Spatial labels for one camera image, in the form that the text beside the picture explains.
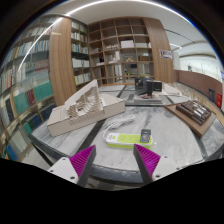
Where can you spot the beige architectural building model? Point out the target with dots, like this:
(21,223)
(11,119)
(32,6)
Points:
(85,107)

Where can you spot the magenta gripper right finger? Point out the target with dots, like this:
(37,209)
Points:
(153,166)

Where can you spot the glass-front bookcase with books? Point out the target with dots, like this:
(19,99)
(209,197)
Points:
(45,66)

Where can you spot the white model at table rear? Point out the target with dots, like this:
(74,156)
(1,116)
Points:
(169,90)

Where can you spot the black device on table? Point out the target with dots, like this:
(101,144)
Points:
(147,86)

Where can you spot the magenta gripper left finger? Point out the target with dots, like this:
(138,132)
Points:
(75,169)

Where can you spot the dark grey charger plug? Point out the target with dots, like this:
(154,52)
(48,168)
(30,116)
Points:
(145,135)

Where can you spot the wooden open bookshelf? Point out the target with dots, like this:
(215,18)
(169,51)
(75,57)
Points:
(120,50)

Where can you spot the white green power strip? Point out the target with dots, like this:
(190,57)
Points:
(127,140)

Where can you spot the dark brown model on board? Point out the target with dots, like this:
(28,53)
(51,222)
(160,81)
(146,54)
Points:
(196,116)

